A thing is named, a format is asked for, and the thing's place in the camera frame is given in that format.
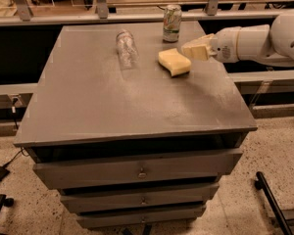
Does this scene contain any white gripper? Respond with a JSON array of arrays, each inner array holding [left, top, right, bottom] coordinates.
[[181, 26, 239, 63]]

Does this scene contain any yellow sponge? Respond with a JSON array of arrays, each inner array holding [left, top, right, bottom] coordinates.
[[158, 48, 191, 76]]

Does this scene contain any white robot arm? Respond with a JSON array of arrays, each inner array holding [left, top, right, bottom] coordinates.
[[181, 10, 294, 67]]

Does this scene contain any soda can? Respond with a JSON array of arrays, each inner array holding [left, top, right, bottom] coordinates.
[[163, 5, 182, 42]]

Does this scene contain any clear plastic bottle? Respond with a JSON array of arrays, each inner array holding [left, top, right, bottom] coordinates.
[[116, 29, 139, 69]]

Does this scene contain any grey drawer cabinet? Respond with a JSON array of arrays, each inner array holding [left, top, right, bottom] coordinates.
[[16, 23, 256, 217]]

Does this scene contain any black right base leg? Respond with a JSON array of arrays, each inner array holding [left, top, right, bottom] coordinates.
[[254, 171, 293, 235]]

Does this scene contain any middle grey drawer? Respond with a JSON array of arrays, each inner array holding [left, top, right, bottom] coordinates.
[[61, 183, 219, 213]]

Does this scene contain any grey drawer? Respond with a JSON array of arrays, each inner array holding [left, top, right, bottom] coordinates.
[[76, 204, 206, 229], [33, 148, 242, 189], [61, 183, 219, 213]]

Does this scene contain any top grey drawer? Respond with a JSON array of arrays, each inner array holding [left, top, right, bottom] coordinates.
[[33, 148, 242, 189]]

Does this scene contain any bottom grey drawer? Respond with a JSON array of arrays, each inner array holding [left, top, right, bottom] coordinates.
[[76, 204, 206, 229]]

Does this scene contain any metal railing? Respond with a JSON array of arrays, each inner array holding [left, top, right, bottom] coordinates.
[[0, 0, 294, 27]]

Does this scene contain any wall power outlet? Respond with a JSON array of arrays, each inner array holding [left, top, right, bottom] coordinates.
[[9, 94, 24, 114]]

